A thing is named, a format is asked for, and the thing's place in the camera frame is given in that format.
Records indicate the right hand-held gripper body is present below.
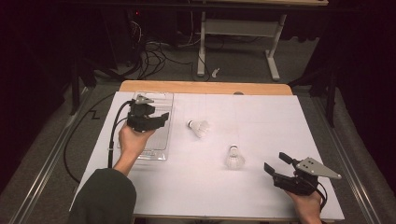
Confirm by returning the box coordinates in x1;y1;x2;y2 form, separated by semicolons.
272;156;343;197

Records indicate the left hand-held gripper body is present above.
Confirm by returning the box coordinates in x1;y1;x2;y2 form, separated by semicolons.
125;94;163;133

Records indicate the clear plastic tray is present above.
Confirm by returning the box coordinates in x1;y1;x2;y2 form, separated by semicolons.
116;91;175;161

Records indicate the white plastic shuttlecock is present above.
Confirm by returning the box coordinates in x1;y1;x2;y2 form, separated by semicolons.
224;144;247;171
186;119;210;139

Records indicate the person's left hand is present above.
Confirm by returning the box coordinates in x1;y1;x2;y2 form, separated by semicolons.
118;122;156;166

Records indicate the person's right hand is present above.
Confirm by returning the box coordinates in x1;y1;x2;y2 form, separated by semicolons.
285;189;323;224

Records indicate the black metal stand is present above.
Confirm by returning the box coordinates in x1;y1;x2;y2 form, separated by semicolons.
69;59;97;116
288;66;339;129

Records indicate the right hand-held gripper cable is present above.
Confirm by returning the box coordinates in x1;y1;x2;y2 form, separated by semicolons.
317;181;329;211

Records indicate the hand-held gripper cable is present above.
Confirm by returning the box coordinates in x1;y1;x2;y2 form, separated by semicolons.
106;100;135;170
317;181;329;211

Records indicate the left hand-held gripper cable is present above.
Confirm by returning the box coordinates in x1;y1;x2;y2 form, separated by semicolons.
106;100;135;170

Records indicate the tangle of black floor cables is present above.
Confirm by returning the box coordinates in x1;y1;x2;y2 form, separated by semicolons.
125;18;206;82

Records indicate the metal floor rail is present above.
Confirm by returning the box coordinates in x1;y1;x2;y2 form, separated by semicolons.
306;92;386;224
10;87;94;224

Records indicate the long black floor cable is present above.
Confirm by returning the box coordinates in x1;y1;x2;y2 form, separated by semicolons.
63;91;117;184

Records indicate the white metal desk frame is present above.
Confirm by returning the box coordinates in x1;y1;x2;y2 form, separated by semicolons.
196;0;330;82

